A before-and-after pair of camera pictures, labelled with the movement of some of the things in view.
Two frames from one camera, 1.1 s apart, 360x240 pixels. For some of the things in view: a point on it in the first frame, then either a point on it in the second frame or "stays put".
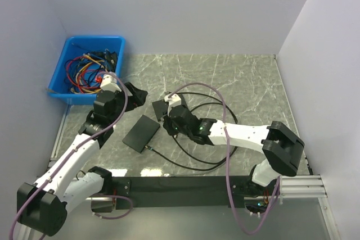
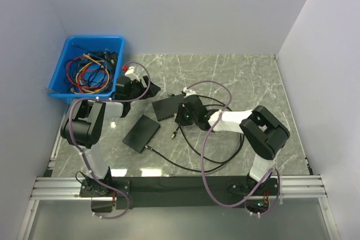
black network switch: [161, 108] stays put
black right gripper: [167, 125] to [180, 118]
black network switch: [141, 134] stays put
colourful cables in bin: [110, 57] stays put
